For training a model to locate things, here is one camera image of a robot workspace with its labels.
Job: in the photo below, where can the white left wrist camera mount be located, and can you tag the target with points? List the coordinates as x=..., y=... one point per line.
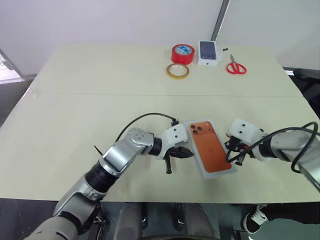
x=175, y=133

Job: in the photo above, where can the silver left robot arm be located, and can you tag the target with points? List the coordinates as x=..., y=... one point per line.
x=120, y=155

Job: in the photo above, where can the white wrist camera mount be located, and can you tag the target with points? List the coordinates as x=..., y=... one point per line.
x=246, y=130
x=175, y=133

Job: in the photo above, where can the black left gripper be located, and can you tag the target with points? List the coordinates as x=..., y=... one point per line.
x=173, y=153

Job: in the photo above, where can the yellow tape roll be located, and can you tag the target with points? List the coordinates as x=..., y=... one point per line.
x=178, y=77

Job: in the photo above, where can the small black screw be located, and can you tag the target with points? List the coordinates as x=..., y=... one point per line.
x=225, y=49

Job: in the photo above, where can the grey fabric leg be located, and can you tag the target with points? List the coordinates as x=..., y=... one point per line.
x=198, y=221
x=130, y=220

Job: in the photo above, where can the grey metal strip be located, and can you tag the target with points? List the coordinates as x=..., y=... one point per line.
x=289, y=70

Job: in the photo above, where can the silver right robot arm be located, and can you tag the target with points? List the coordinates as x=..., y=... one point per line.
x=287, y=145

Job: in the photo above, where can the black and white sneaker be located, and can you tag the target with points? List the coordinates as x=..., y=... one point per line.
x=255, y=218

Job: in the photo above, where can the white box with blue phone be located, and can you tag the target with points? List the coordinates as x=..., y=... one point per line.
x=207, y=51

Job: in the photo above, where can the grey metal frame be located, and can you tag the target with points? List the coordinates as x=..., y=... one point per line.
x=11, y=63

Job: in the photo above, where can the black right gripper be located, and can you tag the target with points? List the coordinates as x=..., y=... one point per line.
x=237, y=147

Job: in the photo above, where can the grey wall rail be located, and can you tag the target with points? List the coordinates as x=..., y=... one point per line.
x=220, y=20

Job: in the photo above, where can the red tape roll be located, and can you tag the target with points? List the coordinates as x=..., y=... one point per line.
x=182, y=58

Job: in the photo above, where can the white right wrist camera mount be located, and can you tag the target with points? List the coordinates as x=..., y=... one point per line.
x=246, y=130

